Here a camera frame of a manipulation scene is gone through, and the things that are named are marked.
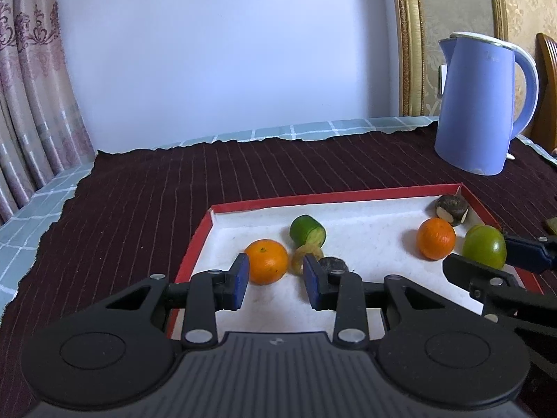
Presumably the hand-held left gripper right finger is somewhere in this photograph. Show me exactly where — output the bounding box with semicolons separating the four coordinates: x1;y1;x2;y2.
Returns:
302;254;449;350

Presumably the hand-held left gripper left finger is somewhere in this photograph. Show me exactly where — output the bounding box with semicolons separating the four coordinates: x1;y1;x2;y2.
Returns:
104;251;251;350

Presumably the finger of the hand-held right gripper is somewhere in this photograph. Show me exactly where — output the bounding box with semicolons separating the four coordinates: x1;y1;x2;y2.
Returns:
442;254;557;324
502;234;557;274

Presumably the yellow longan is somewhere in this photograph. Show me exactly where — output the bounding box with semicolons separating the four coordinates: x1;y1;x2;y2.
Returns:
291;245;323;276

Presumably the round green fruit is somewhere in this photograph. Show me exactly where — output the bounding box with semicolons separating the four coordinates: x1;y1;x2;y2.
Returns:
462;225;507;270

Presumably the orange mandarin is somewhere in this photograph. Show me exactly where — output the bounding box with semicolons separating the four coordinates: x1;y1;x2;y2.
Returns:
244;239;290;286
416;218;457;261

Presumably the green cucumber piece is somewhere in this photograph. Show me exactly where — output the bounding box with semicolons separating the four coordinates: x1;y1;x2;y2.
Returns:
290;215;326;247

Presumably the red cardboard tray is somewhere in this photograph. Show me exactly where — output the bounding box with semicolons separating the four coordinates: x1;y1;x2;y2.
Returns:
167;184;544;340

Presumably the dark striped cloth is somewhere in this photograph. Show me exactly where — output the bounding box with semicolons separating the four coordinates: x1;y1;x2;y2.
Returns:
0;122;557;418

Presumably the blue electric kettle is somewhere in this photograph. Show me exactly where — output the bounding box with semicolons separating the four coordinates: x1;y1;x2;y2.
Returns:
435;31;539;176

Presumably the wooden chair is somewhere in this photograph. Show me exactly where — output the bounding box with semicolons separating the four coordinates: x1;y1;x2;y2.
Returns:
532;32;557;151

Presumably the pink patterned curtain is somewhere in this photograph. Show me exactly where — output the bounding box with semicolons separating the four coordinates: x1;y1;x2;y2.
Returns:
0;0;97;227

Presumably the gold wall moulding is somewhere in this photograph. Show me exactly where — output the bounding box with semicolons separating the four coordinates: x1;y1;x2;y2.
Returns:
486;0;510;44
389;0;425;117

